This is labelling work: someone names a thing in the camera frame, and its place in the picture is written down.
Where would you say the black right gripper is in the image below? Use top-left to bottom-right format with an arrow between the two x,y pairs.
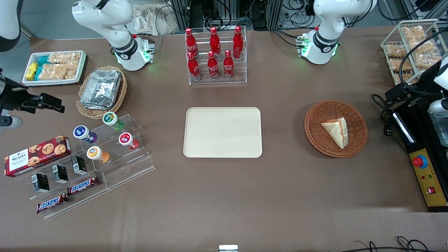
0,78 -> 66,115

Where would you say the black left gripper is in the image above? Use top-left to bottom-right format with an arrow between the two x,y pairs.
384,62 -> 443,105

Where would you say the triangular sandwich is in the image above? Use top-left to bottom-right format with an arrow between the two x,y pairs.
321,117 -> 349,149

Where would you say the white rectangular snack tray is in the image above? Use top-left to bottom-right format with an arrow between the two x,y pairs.
22,50 -> 88,86

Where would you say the oval light wicker basket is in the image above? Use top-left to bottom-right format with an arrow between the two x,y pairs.
76,66 -> 128,120

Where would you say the round brown wicker basket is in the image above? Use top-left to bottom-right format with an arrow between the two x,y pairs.
304,100 -> 368,159

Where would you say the beige plastic serving tray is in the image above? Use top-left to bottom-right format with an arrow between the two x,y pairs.
183,107 -> 263,159

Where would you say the bag of fried snacks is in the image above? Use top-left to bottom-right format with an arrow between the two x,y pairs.
388,58 -> 412,72
385,44 -> 408,58
415,54 -> 443,70
393,72 -> 417,85
410,39 -> 441,55
402,26 -> 426,41

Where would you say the clear bag of rice crackers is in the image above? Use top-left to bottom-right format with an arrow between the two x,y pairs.
65,63 -> 80,80
38,64 -> 68,81
48,52 -> 81,65

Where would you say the yellow snack packet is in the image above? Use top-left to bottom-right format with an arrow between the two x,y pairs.
25,62 -> 38,81

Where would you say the black appliance base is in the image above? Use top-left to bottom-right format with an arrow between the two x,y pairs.
392,99 -> 448,213

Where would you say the metal container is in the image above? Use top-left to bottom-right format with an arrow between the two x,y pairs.
428,100 -> 448,148

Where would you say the purple jar with blue lid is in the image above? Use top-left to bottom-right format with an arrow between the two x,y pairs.
73,125 -> 98,144

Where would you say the red Walkers cookie box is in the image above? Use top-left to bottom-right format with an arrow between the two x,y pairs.
4,135 -> 72,177

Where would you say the stack of foil trays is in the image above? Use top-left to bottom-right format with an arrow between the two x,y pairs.
80,70 -> 122,110

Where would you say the green lidded jar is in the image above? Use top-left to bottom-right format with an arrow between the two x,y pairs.
102,112 -> 125,131

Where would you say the small black box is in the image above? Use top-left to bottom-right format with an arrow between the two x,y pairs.
52,164 -> 69,184
31,173 -> 50,193
71,155 -> 88,175

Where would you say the orange lidded jar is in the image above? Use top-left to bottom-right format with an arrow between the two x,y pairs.
86,146 -> 110,164

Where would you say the yellow control panel red button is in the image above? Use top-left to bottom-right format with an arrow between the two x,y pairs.
409,148 -> 448,208

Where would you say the red lidded jar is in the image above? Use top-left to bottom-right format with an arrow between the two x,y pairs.
118,132 -> 139,150

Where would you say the Snickers chocolate bar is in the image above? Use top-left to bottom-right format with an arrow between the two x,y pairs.
67,176 -> 100,195
36,193 -> 69,214

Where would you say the clear acrylic stepped display stand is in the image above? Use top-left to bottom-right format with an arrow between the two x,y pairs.
16,114 -> 156,220

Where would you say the crumpled beige paper bag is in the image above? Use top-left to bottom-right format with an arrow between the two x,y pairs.
131,3 -> 180,35

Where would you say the red Coca-Cola bottle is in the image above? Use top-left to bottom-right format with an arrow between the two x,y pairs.
209,27 -> 221,56
232,26 -> 244,58
187,52 -> 201,81
185,28 -> 198,58
223,50 -> 235,79
207,51 -> 219,80

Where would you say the clear acrylic bottle rack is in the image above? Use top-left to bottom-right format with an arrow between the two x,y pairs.
185,25 -> 247,85

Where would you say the black power cable with plug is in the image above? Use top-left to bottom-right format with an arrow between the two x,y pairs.
371,93 -> 410,155

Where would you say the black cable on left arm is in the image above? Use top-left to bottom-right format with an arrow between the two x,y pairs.
399,28 -> 448,96

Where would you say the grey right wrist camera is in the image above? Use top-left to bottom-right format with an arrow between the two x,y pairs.
0,116 -> 23,129

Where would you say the white wire rack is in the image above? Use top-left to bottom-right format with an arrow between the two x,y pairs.
380,19 -> 448,93

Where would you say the black cable on table edge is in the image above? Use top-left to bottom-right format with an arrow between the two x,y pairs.
329,236 -> 438,252

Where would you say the equipment rack with cables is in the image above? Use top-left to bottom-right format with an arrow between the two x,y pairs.
168,0 -> 315,31

